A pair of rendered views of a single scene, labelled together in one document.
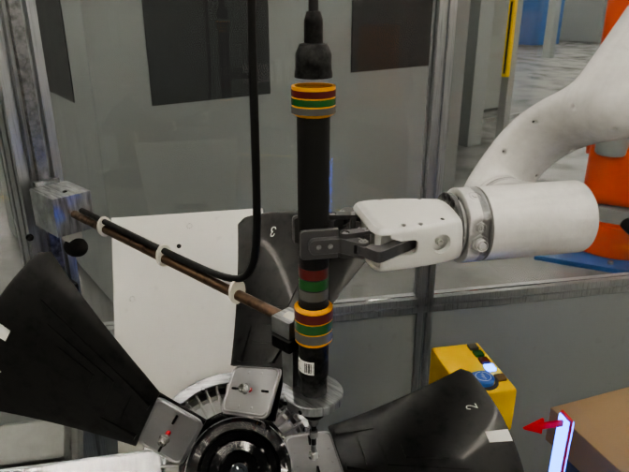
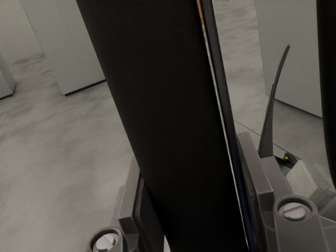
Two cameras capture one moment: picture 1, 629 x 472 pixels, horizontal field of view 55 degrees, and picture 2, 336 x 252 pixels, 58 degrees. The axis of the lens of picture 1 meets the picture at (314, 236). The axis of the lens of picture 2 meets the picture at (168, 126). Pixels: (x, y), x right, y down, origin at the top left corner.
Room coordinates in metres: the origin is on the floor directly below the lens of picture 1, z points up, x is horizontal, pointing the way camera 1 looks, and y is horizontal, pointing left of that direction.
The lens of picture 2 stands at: (0.63, -0.09, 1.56)
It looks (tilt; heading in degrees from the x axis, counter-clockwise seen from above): 27 degrees down; 111
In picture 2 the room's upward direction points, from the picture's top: 17 degrees counter-clockwise
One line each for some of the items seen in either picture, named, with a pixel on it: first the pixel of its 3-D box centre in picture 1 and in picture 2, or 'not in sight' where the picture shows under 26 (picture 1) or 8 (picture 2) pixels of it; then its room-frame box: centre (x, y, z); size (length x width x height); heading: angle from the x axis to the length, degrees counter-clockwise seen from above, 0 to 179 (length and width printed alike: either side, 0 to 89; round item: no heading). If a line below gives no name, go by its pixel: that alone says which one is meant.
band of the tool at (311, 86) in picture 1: (314, 100); not in sight; (0.60, 0.00, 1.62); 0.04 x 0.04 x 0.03
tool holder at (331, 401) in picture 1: (307, 361); not in sight; (0.61, 0.01, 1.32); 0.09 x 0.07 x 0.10; 46
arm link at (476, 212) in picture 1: (463, 225); not in sight; (0.64, -0.17, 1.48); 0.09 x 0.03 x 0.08; 11
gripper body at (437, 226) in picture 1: (410, 228); not in sight; (0.63, -0.11, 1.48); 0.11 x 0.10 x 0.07; 101
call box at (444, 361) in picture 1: (469, 390); not in sight; (0.96, -0.29, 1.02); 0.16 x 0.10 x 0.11; 11
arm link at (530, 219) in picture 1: (527, 218); not in sight; (0.66, -0.25, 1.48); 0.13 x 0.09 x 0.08; 101
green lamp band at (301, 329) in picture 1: (314, 321); not in sight; (0.60, 0.00, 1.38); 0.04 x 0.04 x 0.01
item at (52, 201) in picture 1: (61, 207); not in sight; (1.03, 0.46, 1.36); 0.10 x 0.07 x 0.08; 46
